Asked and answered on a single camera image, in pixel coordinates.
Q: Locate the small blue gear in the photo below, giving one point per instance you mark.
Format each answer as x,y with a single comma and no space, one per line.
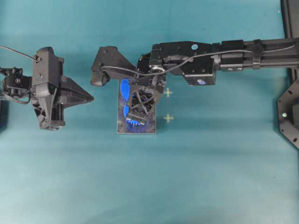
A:
135,116

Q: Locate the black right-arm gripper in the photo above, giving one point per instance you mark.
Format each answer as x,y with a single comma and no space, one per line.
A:
147,85

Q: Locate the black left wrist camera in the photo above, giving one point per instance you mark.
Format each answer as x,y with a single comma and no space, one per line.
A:
45,70

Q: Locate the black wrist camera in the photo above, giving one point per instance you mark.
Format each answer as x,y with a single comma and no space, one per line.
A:
107,64
45,70

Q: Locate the large blue gear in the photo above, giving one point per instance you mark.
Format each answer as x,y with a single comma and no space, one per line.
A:
125,89

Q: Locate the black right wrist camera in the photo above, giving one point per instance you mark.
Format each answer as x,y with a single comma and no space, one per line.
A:
107,64

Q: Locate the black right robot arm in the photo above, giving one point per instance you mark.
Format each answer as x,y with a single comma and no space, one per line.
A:
198,63

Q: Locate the lower yellow cross marker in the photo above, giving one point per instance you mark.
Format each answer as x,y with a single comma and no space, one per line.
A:
168,118

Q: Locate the metal base plate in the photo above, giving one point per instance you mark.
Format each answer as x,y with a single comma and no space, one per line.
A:
124,128

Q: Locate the upper yellow cross marker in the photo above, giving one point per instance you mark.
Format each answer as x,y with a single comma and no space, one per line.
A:
168,92

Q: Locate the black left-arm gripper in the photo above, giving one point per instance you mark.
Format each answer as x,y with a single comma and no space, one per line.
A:
50,115

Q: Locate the yellow cross marker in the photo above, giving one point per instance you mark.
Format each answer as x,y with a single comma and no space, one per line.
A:
168,92
168,118

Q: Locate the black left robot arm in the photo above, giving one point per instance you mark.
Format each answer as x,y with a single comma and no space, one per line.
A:
18,88

